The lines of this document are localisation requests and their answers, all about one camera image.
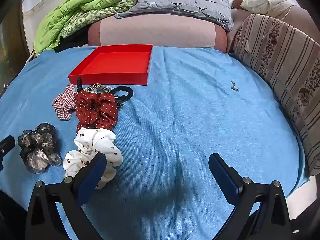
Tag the striped floral cushion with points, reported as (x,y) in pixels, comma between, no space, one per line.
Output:
(280,62)

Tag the black hair claw clip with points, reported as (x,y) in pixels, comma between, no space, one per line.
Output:
(79,83)

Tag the red white plaid scrunchie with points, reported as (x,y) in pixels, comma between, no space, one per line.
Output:
(64,102)

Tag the blue blanket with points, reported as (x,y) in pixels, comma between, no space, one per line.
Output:
(175,130)

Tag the green quilt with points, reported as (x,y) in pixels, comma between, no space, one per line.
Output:
(75,12)

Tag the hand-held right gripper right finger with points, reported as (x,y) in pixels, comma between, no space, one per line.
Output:
(223,177)

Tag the small silver metal trinket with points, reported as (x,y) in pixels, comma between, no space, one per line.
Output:
(235,87)

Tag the dark cloth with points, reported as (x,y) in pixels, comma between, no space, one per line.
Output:
(72,42)

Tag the black sheer scrunchie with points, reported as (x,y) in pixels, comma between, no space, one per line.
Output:
(37,145)

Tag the red polka dot scrunchie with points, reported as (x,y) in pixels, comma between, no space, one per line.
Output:
(97,110)

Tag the white cherry print scrunchie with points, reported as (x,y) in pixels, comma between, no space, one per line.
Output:
(92,140)

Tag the pink bolster cushion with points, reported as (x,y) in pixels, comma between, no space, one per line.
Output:
(155,30)

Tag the beige floral pillow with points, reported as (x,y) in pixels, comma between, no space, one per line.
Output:
(265,2)

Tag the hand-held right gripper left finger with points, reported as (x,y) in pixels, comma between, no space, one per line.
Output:
(91,177)

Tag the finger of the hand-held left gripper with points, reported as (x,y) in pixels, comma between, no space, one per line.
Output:
(7,145)

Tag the red shallow box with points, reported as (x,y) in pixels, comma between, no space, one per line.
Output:
(117,62)

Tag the grey quilted pillow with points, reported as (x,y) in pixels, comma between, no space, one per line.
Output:
(180,0)

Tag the wooden glass cabinet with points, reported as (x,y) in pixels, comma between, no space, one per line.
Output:
(10,55)

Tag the leopard print scrunchie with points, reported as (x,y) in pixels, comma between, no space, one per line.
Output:
(96,87)

